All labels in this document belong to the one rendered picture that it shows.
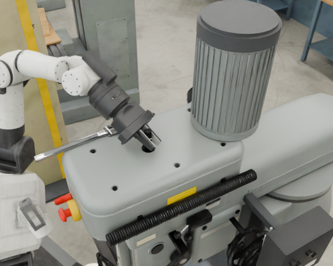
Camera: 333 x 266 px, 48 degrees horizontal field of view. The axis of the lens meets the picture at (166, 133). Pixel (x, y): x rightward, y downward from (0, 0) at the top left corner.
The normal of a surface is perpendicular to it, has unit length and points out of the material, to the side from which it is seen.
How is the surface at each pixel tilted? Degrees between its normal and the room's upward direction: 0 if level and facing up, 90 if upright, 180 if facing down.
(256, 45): 90
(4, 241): 58
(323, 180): 0
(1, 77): 74
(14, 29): 90
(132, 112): 30
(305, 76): 0
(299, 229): 0
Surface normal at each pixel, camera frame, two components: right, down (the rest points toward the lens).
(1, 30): 0.49, 0.59
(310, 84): 0.01, -0.74
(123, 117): 0.42, -0.45
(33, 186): 0.67, -0.04
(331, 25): -0.88, 0.32
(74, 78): -0.43, 0.41
